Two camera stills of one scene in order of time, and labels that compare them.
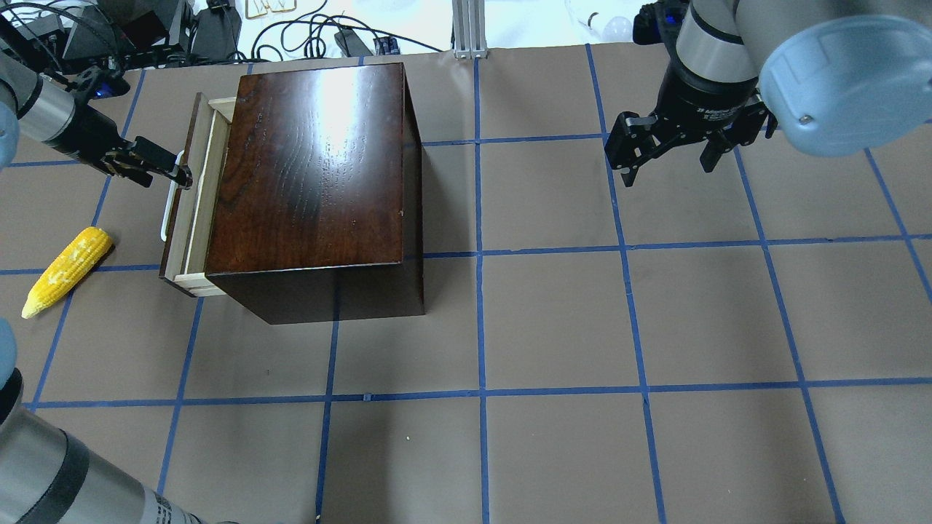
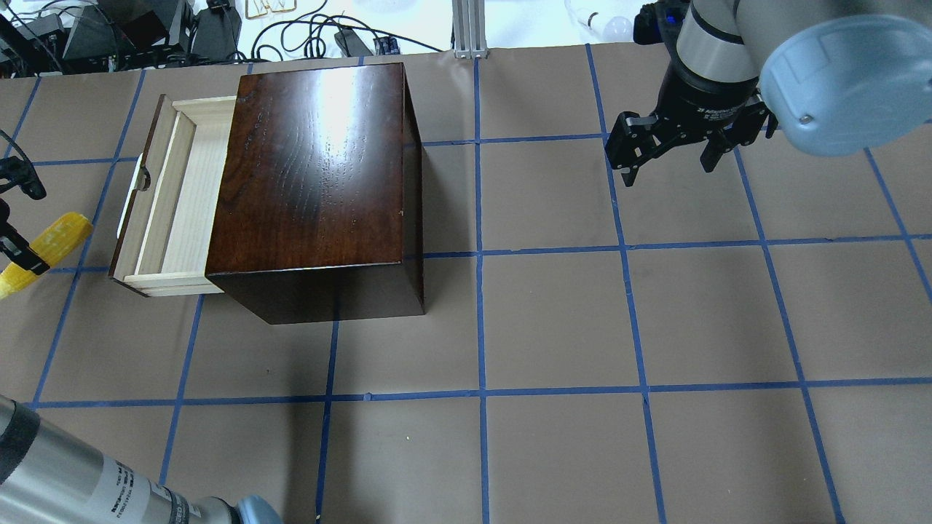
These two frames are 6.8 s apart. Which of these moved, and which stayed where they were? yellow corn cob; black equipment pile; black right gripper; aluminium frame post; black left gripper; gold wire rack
Moved: black left gripper; yellow corn cob
Stayed: black equipment pile; gold wire rack; aluminium frame post; black right gripper
